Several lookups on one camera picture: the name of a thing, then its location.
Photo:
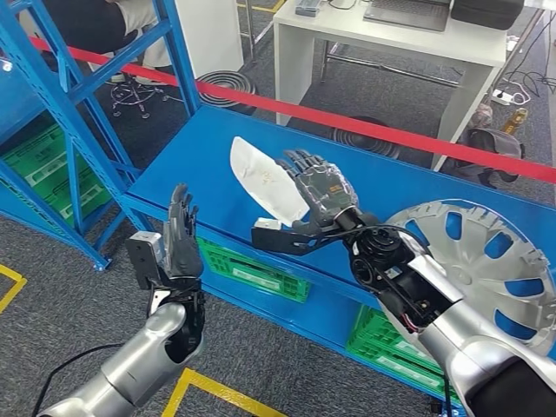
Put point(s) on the white cabinet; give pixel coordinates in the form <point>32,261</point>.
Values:
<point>208,34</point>

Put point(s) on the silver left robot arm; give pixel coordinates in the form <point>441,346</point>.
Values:
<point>139,357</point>

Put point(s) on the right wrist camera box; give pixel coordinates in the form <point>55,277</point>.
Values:
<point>278,239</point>

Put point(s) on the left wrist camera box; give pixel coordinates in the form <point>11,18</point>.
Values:
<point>143,259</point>

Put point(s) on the red barrier tape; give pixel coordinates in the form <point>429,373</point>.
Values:
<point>391,133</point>

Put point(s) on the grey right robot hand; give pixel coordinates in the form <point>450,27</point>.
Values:
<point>326,190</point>

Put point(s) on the person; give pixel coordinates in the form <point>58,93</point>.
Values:
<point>87,23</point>

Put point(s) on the white curved plastic part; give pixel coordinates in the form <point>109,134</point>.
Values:
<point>260,172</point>

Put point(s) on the black swivel stool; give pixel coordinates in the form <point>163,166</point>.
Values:
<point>134,95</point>

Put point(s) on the white power strip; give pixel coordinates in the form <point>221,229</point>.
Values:
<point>510,98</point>

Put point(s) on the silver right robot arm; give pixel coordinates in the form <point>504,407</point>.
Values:
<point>477,357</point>

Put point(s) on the blue metal shelf rack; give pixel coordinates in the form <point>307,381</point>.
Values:
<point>195,172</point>
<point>22,103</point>

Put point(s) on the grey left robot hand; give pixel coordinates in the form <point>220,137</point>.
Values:
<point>182,247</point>

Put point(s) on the grey bag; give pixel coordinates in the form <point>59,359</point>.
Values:
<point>495,147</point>

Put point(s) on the white table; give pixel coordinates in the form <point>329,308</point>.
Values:
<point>391,40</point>

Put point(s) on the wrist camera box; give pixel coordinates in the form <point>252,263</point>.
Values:
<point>143,259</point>
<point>278,239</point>

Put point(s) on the black case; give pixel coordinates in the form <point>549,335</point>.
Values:
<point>486,11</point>

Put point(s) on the grey handheld device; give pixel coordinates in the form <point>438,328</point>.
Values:
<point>308,7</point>

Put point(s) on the yellow floor tape square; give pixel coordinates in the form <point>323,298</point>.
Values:
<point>13,275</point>
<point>225,392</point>

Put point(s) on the silver wheel cover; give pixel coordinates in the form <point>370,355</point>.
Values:
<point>482,270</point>

